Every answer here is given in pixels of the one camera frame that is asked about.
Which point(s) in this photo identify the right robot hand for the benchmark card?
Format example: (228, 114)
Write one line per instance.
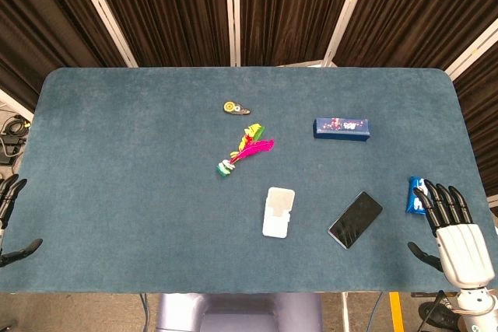
(463, 254)

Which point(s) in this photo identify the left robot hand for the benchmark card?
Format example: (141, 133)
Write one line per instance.
(9, 194)

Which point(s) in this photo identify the black smartphone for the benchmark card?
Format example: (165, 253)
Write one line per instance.
(355, 219)

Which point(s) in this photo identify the white square object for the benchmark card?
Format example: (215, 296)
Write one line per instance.
(277, 215)

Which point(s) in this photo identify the black power adapter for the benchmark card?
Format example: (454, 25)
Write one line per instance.
(9, 151)

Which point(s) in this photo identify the blue snack packet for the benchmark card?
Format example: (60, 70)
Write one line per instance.
(414, 196)

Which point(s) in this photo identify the teal table cloth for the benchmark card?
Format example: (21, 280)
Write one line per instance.
(116, 153)

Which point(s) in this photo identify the white table leg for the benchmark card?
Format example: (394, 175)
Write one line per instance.
(345, 312)

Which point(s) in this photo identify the blue rectangular box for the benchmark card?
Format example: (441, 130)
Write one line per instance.
(341, 128)

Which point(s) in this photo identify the brown curtain partition panel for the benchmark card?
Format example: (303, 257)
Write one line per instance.
(295, 5)
(420, 9)
(39, 17)
(167, 9)

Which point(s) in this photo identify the purple robot torso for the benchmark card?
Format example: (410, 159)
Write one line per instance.
(237, 314)

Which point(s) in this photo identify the colourful feather shuttlecock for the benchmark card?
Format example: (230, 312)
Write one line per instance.
(247, 149)

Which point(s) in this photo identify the black yellow correction tape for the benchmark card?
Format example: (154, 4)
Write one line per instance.
(234, 108)

